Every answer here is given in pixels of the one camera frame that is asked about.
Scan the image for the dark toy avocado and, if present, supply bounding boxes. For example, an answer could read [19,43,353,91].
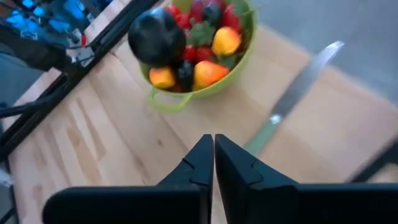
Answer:
[127,7,187,68]

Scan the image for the green colander bowl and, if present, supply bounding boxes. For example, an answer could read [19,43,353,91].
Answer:
[138,0,257,113]

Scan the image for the crimson toy plum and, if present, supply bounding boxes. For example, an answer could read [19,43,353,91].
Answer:
[190,0,205,23]

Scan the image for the black toy cherry with stem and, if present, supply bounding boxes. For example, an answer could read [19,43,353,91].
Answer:
[175,60,195,91]

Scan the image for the knife with green handle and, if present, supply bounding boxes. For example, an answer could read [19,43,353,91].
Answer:
[244,40,346,156]

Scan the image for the toy strawberry green leaves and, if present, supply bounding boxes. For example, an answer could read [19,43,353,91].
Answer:
[236,0,256,47]
[222,5,243,32]
[186,21,217,47]

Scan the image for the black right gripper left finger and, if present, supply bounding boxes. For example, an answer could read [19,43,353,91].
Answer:
[157,134,215,224]

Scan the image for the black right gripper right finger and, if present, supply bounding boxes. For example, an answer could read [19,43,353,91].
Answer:
[215,134,299,224]

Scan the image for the wooden riser shelf black legs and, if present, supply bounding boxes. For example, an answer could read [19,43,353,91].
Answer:
[7,0,398,224]

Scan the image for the toy blackberry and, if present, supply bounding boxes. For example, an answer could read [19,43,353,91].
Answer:
[202,3,222,27]

